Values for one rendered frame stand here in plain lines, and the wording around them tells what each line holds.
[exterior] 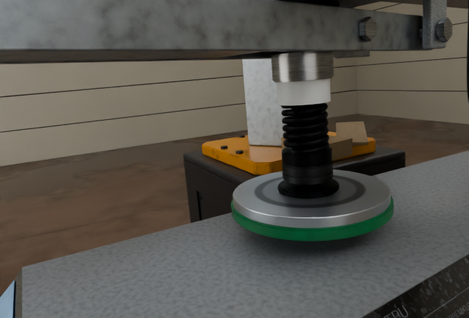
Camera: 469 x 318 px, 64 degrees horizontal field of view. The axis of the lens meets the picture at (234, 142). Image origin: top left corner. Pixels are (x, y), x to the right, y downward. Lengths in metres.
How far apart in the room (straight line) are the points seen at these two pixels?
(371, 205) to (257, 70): 0.91
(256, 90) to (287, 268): 0.94
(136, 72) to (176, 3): 6.04
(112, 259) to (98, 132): 5.83
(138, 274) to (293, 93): 0.29
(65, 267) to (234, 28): 0.36
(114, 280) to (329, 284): 0.24
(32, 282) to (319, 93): 0.42
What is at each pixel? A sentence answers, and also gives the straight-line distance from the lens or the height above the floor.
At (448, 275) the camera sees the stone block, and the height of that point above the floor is 0.81.
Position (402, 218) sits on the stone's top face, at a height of 0.82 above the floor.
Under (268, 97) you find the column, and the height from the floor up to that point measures 0.95.
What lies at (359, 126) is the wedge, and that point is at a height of 0.82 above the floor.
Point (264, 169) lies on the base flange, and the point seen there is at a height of 0.76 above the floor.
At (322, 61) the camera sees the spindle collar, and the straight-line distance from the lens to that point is 0.48.
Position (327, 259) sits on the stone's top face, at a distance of 0.48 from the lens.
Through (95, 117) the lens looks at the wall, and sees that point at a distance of 6.31.
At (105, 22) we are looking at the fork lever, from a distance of 0.31.
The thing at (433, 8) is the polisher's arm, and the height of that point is 1.11.
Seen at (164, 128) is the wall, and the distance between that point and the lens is 6.47.
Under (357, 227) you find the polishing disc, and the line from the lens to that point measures 0.46.
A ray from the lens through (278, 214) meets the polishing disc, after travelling 0.45.
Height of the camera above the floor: 1.04
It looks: 10 degrees down
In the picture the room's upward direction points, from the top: 5 degrees counter-clockwise
